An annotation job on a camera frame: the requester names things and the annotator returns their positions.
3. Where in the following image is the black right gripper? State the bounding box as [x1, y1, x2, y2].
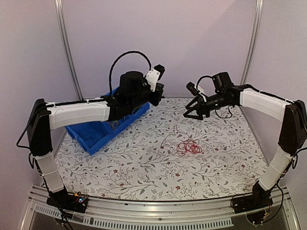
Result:
[183, 92, 231, 121]

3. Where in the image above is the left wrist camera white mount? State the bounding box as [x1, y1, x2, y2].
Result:
[144, 64, 165, 92]

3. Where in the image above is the aluminium front rail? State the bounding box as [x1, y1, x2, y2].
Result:
[19, 185, 302, 230]

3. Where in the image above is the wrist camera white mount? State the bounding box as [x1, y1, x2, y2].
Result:
[144, 64, 165, 92]
[186, 82, 207, 102]

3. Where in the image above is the blue three-compartment plastic bin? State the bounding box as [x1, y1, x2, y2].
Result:
[65, 103, 150, 156]

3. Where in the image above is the right aluminium frame post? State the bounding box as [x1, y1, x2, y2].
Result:
[240, 0, 264, 84]

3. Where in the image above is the aluminium frame post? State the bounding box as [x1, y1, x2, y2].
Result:
[240, 0, 264, 84]
[54, 0, 83, 100]

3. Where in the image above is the blue cable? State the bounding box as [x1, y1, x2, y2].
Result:
[83, 135, 99, 147]

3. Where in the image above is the left aluminium frame post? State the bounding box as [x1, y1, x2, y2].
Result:
[54, 0, 83, 100]

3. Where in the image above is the floral patterned table mat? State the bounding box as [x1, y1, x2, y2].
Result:
[56, 99, 267, 201]

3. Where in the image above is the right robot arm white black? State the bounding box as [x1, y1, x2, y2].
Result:
[184, 72, 307, 209]

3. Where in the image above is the red cable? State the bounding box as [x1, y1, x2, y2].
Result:
[159, 124, 202, 156]

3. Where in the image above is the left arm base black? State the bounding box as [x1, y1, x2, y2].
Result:
[47, 188, 88, 213]

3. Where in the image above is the yellow cable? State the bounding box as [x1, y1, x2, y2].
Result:
[107, 121, 122, 131]

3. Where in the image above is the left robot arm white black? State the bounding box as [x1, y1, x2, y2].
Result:
[22, 64, 165, 208]

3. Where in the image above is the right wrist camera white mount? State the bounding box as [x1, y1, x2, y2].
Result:
[186, 82, 207, 102]

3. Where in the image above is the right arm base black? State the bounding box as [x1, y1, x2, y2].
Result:
[230, 183, 273, 225]

